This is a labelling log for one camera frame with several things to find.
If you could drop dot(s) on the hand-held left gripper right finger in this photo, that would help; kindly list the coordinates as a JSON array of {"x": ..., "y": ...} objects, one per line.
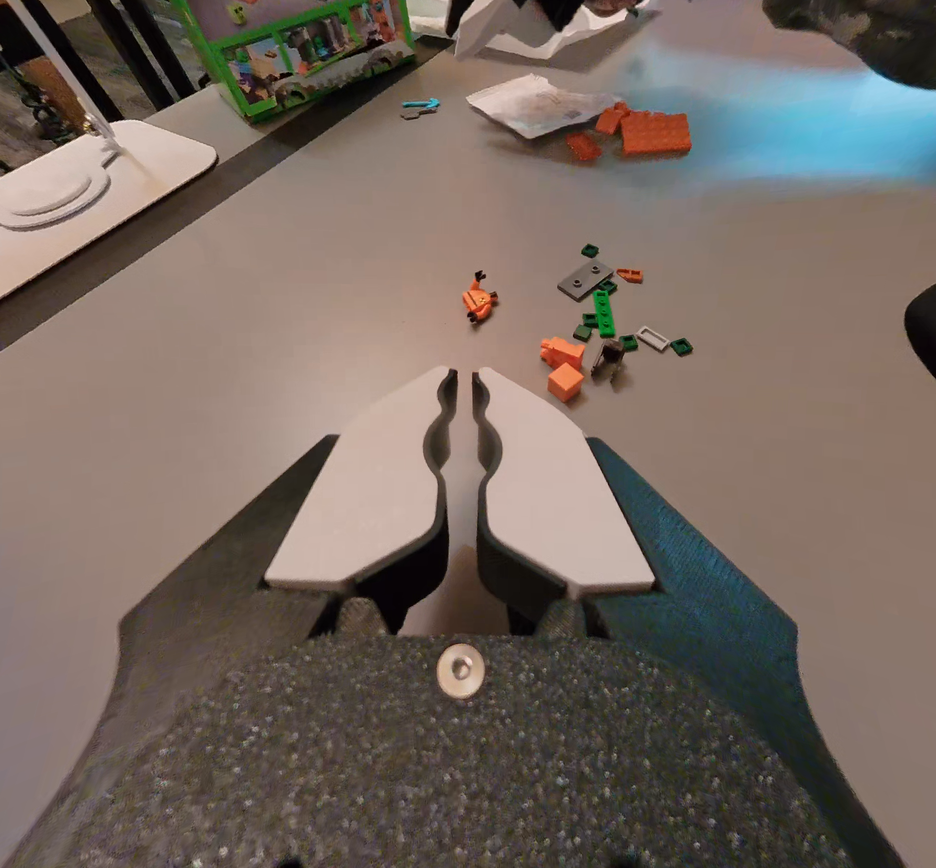
[{"x": 556, "y": 502}]

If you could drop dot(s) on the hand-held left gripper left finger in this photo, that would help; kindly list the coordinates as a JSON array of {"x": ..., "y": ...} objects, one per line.
[{"x": 365, "y": 502}]

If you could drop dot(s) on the white paper bag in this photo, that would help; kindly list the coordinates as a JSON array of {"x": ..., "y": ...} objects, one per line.
[
  {"x": 541, "y": 108},
  {"x": 431, "y": 5}
]

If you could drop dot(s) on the orange lego head cube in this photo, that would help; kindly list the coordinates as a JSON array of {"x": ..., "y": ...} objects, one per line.
[{"x": 567, "y": 382}]

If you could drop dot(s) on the teal lego pickaxe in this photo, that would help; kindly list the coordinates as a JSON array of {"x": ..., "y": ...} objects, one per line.
[{"x": 422, "y": 104}]

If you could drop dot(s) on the small grey lego accessory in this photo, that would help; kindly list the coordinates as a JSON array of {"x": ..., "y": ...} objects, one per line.
[{"x": 417, "y": 113}]

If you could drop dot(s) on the orange lego legs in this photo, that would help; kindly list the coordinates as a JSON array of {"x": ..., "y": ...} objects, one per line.
[{"x": 561, "y": 352}]

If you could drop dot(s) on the dark grey lego armour piece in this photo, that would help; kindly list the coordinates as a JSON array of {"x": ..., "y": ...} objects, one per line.
[{"x": 607, "y": 360}]

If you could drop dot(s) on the bright green lego plate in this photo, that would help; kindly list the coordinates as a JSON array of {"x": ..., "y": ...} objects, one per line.
[{"x": 605, "y": 314}]

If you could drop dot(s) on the orange teal lego figure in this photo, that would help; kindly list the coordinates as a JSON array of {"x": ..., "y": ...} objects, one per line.
[{"x": 479, "y": 298}]

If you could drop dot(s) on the orange lego brick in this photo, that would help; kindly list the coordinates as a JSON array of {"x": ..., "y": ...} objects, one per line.
[{"x": 610, "y": 119}]

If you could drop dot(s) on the large orange lego plate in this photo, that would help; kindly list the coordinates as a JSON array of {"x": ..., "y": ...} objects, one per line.
[{"x": 656, "y": 133}]

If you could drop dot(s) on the lego set box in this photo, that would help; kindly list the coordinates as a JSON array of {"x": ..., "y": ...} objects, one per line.
[{"x": 292, "y": 5}]

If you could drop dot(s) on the small white lego tile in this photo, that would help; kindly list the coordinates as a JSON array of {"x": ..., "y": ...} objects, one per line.
[{"x": 642, "y": 333}]

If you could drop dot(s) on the grey two-hole lego plate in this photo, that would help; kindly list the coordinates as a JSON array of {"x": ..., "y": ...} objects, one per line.
[{"x": 585, "y": 281}]

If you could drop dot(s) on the red lego piece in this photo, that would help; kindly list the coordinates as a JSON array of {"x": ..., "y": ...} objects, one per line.
[{"x": 629, "y": 275}]

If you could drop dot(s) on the flat white paper bag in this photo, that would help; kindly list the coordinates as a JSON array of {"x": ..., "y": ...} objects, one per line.
[{"x": 541, "y": 108}]

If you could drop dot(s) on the black wrist rest pad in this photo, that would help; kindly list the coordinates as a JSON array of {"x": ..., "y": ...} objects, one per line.
[{"x": 923, "y": 331}]

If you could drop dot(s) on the white stand base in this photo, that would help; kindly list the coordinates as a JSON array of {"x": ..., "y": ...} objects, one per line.
[{"x": 95, "y": 181}]

